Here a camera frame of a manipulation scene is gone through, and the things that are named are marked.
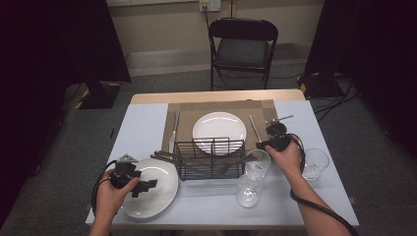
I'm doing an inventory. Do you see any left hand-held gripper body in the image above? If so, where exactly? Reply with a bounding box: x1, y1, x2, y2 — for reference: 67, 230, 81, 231
109, 154, 143, 190

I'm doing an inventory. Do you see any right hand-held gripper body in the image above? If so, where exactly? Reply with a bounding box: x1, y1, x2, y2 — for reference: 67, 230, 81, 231
265, 114, 295, 152

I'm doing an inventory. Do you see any white round plate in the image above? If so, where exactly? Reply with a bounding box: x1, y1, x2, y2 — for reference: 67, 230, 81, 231
192, 111, 248, 156
121, 157, 180, 220

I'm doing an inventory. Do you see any silver spoon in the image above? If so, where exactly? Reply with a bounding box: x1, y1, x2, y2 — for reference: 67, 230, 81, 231
248, 115, 264, 144

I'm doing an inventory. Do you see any clear drinking glass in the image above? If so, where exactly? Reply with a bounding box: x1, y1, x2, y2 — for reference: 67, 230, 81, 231
301, 147, 330, 182
236, 174, 264, 208
244, 148, 272, 181

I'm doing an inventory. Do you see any black wire cutlery basket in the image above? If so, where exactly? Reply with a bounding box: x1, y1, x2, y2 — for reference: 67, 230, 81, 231
173, 137, 248, 182

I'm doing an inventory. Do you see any person's right hand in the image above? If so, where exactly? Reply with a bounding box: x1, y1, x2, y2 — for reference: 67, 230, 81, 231
265, 145, 305, 178

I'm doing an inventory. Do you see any person's left hand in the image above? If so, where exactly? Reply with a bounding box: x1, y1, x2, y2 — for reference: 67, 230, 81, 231
93, 170, 142, 226

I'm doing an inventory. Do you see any black box yellow striped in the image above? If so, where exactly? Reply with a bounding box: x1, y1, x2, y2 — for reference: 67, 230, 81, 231
295, 72, 345, 100

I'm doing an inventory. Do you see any black stand base yellow striped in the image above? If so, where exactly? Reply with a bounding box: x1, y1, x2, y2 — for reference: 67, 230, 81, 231
74, 81, 123, 111

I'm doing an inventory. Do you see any brown woven placemat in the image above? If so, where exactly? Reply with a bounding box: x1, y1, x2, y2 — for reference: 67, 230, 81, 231
161, 98, 291, 161

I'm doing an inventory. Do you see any black folding chair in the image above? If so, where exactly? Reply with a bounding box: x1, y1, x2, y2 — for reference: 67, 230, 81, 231
208, 18, 279, 91

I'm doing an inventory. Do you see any black curtain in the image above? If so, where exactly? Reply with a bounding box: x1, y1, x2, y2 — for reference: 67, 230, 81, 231
0, 0, 132, 227
304, 0, 417, 158

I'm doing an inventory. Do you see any black floor cable bundle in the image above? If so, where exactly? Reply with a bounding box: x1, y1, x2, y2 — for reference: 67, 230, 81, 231
311, 73, 360, 123

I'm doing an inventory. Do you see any right hand-held gripper black cable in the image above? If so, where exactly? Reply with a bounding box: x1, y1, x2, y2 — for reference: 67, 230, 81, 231
289, 132, 361, 236

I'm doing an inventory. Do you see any white wall outlet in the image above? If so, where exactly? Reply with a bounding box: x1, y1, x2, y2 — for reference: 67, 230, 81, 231
199, 0, 222, 13

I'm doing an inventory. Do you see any black power cord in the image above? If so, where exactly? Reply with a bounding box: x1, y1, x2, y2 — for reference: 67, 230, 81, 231
201, 3, 212, 32

